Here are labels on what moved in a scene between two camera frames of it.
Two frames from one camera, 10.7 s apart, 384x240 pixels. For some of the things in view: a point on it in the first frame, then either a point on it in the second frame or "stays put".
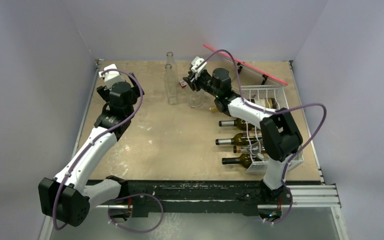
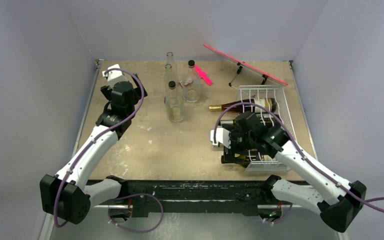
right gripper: (193, 82) → (229, 152)
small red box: (183, 83) stays put
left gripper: (136, 90) stays put
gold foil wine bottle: (268, 102) stays put
